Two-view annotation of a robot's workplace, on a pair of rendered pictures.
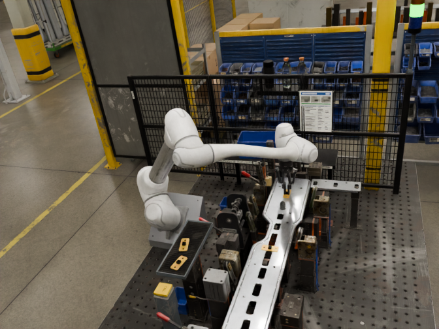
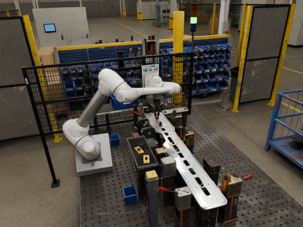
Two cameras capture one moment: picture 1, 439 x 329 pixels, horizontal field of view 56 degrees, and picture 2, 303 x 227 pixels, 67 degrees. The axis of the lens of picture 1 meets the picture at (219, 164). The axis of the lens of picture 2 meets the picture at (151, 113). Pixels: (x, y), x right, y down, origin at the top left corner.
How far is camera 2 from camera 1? 1.08 m
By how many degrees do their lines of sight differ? 33
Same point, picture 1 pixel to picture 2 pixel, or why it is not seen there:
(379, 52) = (178, 42)
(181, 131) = (117, 80)
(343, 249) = not seen: hidden behind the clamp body
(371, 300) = (218, 157)
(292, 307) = (213, 161)
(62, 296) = not seen: outside the picture
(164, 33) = (20, 47)
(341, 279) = (199, 154)
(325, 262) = not seen: hidden behind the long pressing
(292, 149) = (169, 86)
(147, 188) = (78, 132)
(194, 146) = (128, 88)
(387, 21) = (181, 26)
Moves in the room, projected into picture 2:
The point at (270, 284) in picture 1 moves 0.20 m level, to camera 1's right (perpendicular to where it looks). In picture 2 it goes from (190, 158) to (207, 148)
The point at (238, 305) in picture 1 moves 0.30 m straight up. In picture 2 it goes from (185, 173) to (186, 137)
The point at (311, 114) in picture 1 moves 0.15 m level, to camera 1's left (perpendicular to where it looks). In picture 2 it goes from (149, 78) to (138, 81)
